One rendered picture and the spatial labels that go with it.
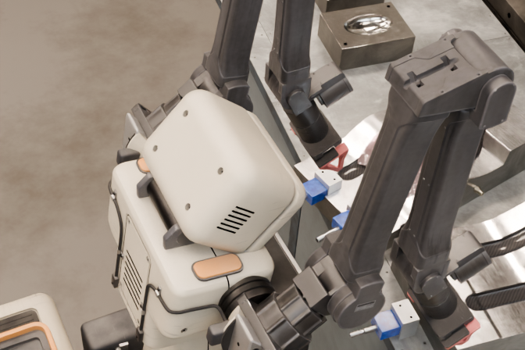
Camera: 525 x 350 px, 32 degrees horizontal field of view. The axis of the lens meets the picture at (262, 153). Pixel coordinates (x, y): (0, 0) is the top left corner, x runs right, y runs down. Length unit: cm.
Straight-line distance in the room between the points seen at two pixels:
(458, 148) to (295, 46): 46
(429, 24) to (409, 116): 146
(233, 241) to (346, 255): 17
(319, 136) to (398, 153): 62
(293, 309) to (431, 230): 22
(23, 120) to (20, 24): 55
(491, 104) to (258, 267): 45
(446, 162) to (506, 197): 93
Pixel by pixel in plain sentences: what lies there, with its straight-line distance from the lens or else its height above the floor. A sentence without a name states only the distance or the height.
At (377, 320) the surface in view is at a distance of 179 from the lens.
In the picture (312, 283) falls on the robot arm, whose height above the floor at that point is 126.
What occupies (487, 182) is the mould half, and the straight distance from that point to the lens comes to 208.
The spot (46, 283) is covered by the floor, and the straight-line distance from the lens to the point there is 288.
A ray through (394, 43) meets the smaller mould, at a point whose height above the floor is 86.
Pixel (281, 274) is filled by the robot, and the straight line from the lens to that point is 158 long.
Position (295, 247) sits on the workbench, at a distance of 246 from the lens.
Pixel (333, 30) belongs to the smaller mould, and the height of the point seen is 87.
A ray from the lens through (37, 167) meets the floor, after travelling 320.
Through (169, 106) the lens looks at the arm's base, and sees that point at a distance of 156.
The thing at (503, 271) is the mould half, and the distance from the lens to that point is 187.
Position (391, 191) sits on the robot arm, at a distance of 117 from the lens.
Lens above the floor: 230
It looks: 46 degrees down
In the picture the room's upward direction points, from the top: 5 degrees clockwise
